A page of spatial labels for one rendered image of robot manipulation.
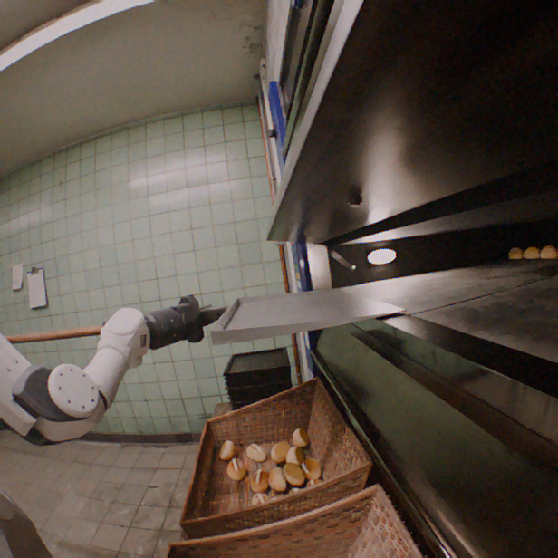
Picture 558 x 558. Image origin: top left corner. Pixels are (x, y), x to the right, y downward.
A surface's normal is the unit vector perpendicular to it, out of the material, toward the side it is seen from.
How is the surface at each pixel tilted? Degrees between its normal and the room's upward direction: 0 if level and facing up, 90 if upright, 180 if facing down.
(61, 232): 90
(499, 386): 90
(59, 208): 90
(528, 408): 90
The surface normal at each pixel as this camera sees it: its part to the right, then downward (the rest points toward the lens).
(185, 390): 0.07, 0.04
